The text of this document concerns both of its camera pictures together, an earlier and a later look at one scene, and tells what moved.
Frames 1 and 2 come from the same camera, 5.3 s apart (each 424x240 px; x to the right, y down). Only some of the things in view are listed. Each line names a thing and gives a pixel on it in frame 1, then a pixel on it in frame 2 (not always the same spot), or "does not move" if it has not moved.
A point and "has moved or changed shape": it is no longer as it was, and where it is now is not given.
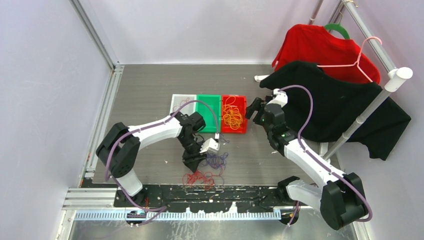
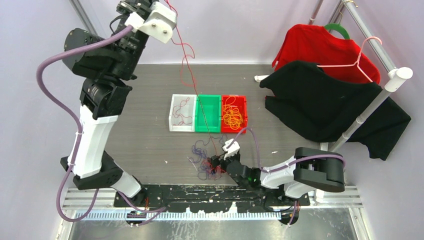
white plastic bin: (178, 100) does not move
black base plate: (211, 198) does not move
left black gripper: (192, 160) → (125, 8)
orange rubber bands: (232, 117) does not move
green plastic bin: (215, 101) does not move
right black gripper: (258, 105) → (215, 160)
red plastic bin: (233, 114) does not move
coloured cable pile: (207, 179) has moved or changed shape
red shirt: (338, 56) does not move
